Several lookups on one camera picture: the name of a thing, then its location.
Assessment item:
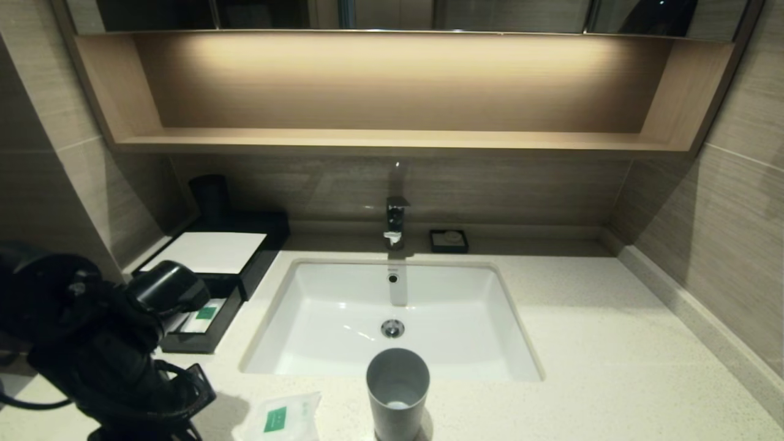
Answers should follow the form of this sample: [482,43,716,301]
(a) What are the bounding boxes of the white ceramic sink basin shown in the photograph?
[239,257,545,383]

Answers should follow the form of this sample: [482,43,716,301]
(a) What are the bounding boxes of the mirror cabinet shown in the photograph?
[64,0,751,40]

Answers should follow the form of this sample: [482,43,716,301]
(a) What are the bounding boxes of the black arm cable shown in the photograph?
[0,389,77,411]

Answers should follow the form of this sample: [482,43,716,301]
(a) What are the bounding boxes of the black cylindrical cup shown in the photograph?
[189,174,232,224]

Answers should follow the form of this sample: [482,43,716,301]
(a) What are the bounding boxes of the wooden wall shelf niche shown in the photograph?
[52,31,766,160]

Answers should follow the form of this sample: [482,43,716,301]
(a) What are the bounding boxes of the small white packet green label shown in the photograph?
[181,299,227,334]

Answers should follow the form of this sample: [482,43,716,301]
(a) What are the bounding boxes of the black soap dish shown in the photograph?
[429,228,470,254]

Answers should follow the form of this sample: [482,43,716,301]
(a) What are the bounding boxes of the black tray box white lid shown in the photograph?
[132,211,290,302]

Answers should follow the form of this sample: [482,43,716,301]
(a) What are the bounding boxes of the black box drawer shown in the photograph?
[156,274,246,355]

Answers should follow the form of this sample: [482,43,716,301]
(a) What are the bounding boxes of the square white sachet green label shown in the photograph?
[236,392,322,441]

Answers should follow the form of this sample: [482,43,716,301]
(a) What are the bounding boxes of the grey tumbler cup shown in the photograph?
[366,348,431,441]

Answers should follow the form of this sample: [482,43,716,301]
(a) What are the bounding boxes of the chrome sink faucet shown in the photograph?
[383,196,411,251]

